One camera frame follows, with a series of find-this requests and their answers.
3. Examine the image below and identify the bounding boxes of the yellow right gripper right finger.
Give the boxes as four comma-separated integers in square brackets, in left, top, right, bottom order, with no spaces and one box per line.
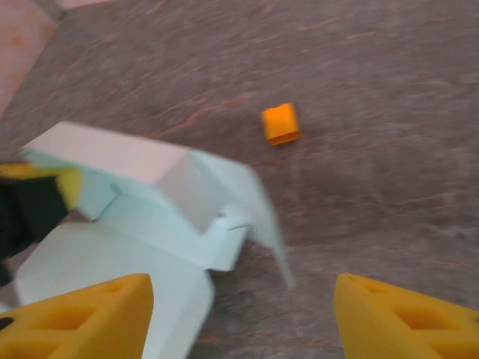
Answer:
[332,272,479,359]

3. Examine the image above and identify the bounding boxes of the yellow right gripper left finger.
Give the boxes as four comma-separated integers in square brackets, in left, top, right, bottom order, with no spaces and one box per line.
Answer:
[0,272,155,359]

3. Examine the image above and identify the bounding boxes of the teal paper box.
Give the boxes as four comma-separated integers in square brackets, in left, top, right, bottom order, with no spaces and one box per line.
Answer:
[13,120,297,359]

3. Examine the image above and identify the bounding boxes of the small orange block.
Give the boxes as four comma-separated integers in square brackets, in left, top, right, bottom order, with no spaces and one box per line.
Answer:
[260,102,302,147]

